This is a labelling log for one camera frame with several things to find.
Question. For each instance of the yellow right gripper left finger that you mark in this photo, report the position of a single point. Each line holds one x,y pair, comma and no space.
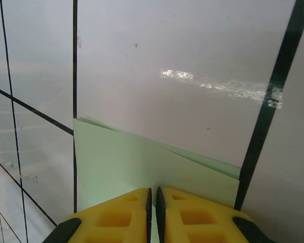
111,222

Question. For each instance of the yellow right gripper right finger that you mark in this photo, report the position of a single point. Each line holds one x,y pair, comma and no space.
197,222

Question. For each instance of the light green paper sheet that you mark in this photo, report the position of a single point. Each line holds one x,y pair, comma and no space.
142,162

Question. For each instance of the white grid mat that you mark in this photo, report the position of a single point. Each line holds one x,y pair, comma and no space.
167,50

